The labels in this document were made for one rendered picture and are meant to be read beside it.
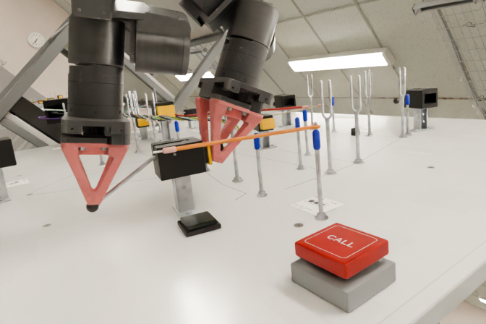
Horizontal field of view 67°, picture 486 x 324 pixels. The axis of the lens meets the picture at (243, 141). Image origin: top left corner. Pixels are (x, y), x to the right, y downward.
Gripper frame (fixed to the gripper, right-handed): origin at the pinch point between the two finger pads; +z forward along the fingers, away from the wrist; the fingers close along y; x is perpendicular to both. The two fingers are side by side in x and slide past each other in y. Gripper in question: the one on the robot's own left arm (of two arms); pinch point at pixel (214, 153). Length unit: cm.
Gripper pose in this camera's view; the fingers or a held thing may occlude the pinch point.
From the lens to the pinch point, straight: 47.9
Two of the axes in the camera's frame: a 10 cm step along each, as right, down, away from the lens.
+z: -2.9, 9.6, 0.2
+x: -8.6, -2.5, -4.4
